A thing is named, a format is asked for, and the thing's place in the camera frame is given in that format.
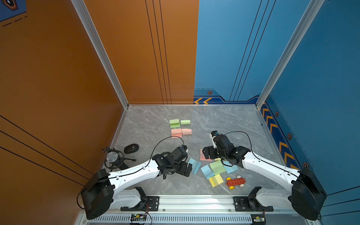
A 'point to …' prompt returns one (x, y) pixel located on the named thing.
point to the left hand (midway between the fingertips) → (186, 165)
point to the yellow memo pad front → (215, 180)
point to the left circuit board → (138, 217)
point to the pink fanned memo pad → (176, 132)
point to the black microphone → (115, 159)
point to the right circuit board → (258, 219)
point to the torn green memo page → (185, 122)
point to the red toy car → (239, 181)
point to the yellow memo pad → (217, 159)
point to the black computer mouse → (131, 148)
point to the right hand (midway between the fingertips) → (208, 150)
